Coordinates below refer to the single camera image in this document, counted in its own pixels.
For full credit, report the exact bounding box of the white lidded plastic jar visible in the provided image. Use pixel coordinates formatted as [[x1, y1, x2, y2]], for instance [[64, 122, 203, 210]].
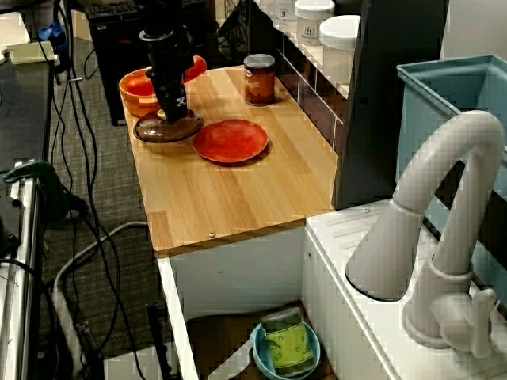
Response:
[[318, 14, 362, 86], [294, 0, 337, 47]]

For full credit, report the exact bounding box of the brown lid yellow knob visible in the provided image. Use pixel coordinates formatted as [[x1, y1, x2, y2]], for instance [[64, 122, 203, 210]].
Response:
[[132, 107, 205, 144]]

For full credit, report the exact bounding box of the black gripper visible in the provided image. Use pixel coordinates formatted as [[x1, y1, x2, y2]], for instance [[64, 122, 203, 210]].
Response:
[[144, 33, 195, 124]]

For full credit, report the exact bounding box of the beige box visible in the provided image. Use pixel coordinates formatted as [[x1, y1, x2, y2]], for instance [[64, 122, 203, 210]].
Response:
[[4, 41, 56, 67]]

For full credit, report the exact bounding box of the green toy can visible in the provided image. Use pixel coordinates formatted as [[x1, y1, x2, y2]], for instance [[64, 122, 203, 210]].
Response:
[[259, 306, 314, 377]]

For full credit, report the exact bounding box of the white plastic utensil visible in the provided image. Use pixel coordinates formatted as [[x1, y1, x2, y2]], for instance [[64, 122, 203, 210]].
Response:
[[208, 330, 258, 380]]

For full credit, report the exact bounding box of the red toy plate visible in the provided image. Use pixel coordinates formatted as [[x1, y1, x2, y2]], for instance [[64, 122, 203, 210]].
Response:
[[193, 118, 270, 166]]

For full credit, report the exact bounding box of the brown toy bean can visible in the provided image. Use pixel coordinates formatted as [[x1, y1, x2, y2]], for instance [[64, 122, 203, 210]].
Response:
[[242, 53, 276, 107]]

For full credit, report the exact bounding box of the dark grey frame post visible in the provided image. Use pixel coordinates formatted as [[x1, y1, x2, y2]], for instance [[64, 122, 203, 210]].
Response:
[[334, 0, 451, 211]]

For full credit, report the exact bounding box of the dark tile backsplash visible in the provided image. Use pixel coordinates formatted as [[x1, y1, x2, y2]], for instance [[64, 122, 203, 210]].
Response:
[[275, 47, 345, 154]]

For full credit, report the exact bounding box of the grey toy faucet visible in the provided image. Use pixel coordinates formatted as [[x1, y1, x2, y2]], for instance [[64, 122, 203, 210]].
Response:
[[344, 109, 506, 357]]

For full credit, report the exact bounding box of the teal plastic bin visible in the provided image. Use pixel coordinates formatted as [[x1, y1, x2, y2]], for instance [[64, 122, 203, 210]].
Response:
[[395, 54, 507, 302]]

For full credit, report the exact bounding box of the green clamp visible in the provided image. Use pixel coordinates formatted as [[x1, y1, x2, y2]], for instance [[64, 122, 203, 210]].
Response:
[[2, 158, 71, 225]]

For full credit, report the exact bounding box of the metal table rail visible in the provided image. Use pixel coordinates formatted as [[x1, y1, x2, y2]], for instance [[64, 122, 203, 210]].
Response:
[[0, 173, 44, 380]]

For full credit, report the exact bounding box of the cream shelf ledge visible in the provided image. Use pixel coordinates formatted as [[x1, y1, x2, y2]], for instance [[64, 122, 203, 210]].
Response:
[[253, 0, 352, 100]]

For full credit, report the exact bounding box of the black computer tower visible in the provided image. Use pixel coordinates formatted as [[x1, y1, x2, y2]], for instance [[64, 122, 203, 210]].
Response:
[[87, 3, 154, 127]]

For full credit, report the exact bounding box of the red toy sausage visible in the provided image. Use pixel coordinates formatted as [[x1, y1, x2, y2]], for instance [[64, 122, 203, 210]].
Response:
[[126, 55, 208, 98]]

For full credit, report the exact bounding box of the grey cable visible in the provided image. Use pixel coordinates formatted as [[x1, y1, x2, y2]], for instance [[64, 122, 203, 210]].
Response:
[[51, 220, 148, 314]]

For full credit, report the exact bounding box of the clear lidded plastic jar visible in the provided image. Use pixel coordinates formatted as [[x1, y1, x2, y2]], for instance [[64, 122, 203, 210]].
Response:
[[273, 0, 298, 32]]

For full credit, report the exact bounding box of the white toy sink unit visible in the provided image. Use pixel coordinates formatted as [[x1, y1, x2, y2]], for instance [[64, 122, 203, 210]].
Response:
[[156, 197, 507, 380]]

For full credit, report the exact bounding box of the black wire rack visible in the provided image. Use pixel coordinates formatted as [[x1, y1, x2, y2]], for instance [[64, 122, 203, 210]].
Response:
[[215, 0, 254, 70]]

